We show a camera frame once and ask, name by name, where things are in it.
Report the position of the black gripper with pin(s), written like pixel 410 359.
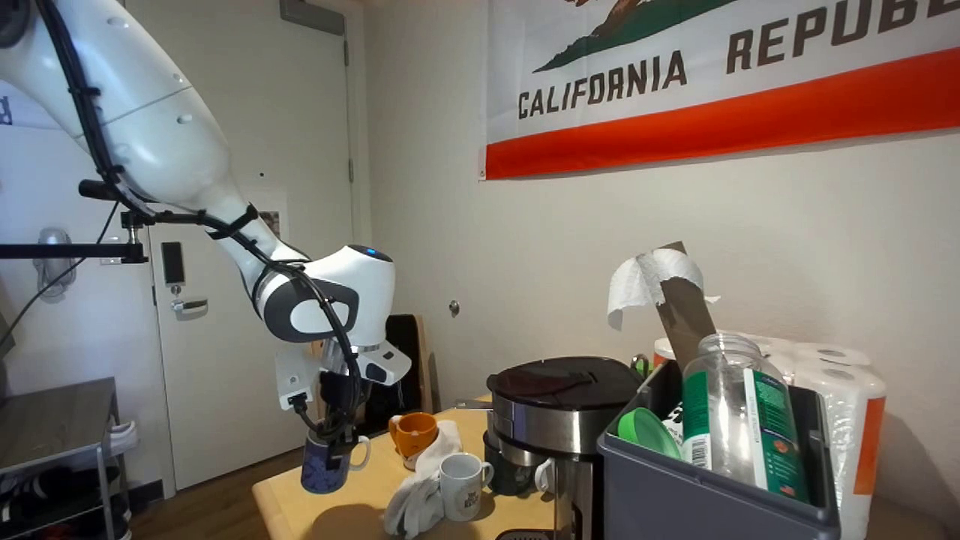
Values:
pixel 342 399

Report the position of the light grey towel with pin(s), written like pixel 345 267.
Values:
pixel 418 502

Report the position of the steel coffee maker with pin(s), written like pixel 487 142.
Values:
pixel 545 428

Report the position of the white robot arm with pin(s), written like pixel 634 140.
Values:
pixel 161 150

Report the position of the small white cup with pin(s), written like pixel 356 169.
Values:
pixel 463 480

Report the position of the paper towel multipack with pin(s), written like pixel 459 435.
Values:
pixel 853 408

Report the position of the orange mug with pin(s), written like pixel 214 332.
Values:
pixel 413 432

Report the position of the dark grey bin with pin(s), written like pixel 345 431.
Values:
pixel 653 497

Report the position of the grey metal cart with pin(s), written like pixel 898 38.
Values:
pixel 49 428

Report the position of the white door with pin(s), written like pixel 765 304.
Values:
pixel 280 93

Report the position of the clear plastic bottle green label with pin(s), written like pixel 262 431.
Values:
pixel 738 417

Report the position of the California Republic flag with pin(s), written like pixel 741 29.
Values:
pixel 598 84

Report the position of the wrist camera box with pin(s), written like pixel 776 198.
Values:
pixel 294 385

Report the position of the black camera tripod arm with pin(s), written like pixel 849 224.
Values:
pixel 59 246

